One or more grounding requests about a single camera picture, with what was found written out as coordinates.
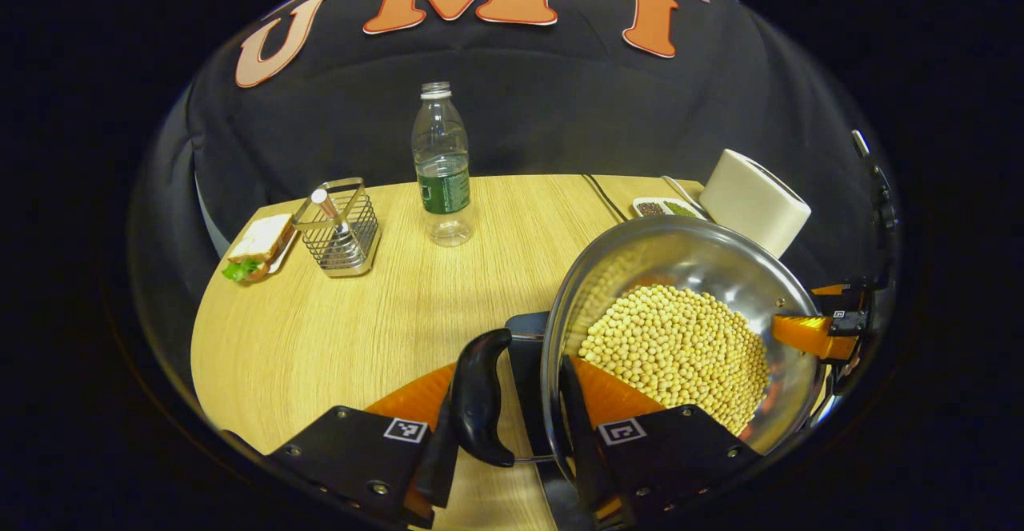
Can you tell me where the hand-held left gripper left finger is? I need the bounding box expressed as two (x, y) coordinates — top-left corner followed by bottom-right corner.
(266, 361), (463, 530)

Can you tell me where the sandwich with lettuce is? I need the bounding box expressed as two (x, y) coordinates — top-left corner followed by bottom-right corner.
(221, 212), (296, 283)

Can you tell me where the white cable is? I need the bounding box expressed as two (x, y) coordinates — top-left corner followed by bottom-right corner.
(662, 175), (706, 213)

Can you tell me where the red checkered stick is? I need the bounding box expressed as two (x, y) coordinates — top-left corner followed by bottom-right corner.
(310, 186), (354, 253)

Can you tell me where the white divided bean dish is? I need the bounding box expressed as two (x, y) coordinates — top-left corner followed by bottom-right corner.
(631, 196), (710, 221)

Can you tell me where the clear plastic water bottle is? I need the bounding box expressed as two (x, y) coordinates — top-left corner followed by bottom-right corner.
(410, 81), (475, 248)

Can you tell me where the black backdrop cloth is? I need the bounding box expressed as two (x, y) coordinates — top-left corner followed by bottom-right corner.
(128, 0), (885, 404)

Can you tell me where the stainless steel pot black handle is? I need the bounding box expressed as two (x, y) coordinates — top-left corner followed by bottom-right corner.
(450, 214), (830, 517)

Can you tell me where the metal wire basket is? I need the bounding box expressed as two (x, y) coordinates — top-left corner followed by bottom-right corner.
(291, 177), (382, 278)

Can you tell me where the black power cable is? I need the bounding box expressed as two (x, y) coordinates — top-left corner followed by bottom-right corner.
(581, 173), (630, 223)

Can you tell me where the black induction cooktop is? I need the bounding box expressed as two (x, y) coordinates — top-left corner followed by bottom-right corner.
(505, 310), (598, 531)

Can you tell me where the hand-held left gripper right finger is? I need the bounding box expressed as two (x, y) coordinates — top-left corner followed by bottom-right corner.
(560, 355), (762, 530)

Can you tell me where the pile of yellow soybeans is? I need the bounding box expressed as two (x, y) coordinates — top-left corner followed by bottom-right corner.
(577, 282), (772, 437)

